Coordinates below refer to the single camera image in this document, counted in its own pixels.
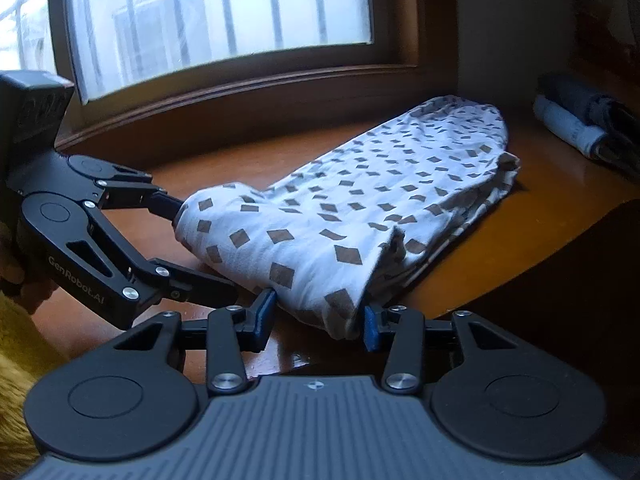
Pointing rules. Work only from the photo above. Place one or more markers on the dark chair back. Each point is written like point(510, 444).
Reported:
point(539, 378)

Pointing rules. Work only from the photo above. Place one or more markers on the rolled light blue towel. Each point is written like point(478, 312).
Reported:
point(568, 127)

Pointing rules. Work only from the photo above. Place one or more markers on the yellow fleece sleeve forearm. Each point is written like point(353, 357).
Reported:
point(25, 357)

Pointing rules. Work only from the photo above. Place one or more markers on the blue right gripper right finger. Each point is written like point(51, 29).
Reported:
point(400, 331)

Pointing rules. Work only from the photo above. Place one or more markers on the black camera box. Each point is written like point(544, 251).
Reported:
point(33, 105)

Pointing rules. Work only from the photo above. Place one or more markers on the window with grey frame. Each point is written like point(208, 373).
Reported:
point(123, 55)

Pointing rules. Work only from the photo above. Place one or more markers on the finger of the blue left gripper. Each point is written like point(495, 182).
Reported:
point(163, 205)

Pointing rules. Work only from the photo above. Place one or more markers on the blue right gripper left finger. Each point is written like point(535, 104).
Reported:
point(232, 331)

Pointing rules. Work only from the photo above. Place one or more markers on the person left hand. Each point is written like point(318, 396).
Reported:
point(26, 288)

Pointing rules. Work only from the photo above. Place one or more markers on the white patterned pyjama pants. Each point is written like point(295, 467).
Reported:
point(365, 218)

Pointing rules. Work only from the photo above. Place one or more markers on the dark navy folded garment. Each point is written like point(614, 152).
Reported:
point(619, 149)

